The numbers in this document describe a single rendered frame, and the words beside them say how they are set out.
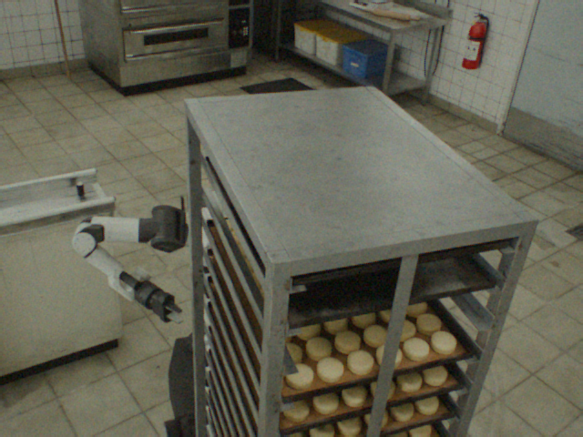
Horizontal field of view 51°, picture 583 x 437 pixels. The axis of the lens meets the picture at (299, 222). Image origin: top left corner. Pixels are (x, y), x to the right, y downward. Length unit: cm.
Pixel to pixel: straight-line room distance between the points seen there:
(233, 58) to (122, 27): 129
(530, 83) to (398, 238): 506
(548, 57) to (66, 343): 448
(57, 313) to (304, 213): 222
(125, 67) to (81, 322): 353
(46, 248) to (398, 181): 202
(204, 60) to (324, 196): 560
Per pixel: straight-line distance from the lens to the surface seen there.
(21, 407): 324
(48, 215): 281
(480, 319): 125
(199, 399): 199
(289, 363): 108
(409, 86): 642
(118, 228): 226
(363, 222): 100
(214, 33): 655
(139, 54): 623
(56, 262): 294
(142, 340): 342
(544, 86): 591
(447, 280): 116
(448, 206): 109
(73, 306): 310
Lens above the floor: 235
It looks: 33 degrees down
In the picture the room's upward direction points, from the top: 5 degrees clockwise
